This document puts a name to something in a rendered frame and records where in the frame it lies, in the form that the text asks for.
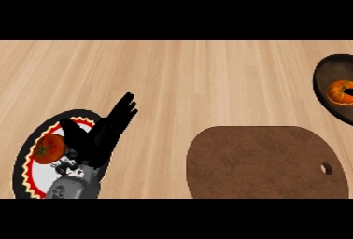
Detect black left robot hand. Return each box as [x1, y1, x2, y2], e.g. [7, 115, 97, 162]
[57, 91, 138, 171]

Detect brown cutting board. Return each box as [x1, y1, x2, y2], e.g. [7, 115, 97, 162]
[184, 125, 349, 200]

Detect orange squash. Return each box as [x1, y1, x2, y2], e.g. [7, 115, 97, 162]
[324, 79, 353, 107]

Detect dark pan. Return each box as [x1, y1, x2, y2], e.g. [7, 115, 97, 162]
[311, 53, 353, 126]

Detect red tomato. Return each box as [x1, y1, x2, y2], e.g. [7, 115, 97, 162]
[30, 134, 69, 165]

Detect black rimmed patterned plate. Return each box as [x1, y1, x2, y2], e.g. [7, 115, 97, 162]
[10, 108, 113, 200]

